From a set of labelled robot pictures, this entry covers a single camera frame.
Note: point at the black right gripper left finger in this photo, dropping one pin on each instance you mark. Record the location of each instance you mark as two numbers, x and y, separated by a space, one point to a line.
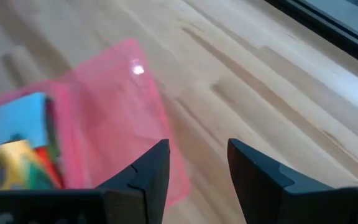
148 193

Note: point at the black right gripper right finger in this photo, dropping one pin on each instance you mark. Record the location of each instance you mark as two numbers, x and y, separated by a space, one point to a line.
266 202

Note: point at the pink translucent pencil case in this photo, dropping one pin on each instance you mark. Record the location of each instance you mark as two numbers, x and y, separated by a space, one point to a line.
113 109

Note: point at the yellow green crayon box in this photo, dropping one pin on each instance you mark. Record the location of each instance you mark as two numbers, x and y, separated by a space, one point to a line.
11 168

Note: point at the blue sticky note pad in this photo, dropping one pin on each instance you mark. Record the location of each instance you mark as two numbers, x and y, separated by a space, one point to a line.
20 118

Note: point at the black metal table frame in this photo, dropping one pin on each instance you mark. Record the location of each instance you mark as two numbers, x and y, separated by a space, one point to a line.
337 32

